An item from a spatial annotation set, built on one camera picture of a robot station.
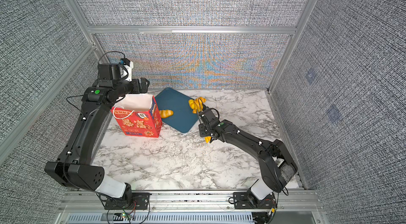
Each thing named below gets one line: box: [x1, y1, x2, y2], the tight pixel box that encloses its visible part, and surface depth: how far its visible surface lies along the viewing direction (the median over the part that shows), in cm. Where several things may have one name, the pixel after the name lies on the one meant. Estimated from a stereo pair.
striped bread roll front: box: [158, 109, 174, 119], surface depth 105 cm
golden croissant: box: [188, 96, 207, 114], surface depth 99 cm
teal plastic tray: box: [154, 87, 201, 134], surface depth 103 cm
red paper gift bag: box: [109, 93, 163, 138], surface depth 87 cm
